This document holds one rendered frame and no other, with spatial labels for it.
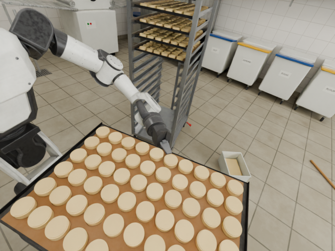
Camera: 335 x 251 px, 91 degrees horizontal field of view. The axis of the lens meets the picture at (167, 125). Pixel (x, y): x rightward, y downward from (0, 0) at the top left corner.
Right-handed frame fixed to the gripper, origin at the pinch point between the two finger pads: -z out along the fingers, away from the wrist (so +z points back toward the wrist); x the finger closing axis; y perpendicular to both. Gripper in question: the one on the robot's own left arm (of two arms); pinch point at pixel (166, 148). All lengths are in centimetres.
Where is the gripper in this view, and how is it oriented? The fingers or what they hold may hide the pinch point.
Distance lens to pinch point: 63.9
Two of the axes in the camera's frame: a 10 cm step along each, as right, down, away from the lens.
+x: 1.1, -7.3, -6.7
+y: 9.2, -1.8, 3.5
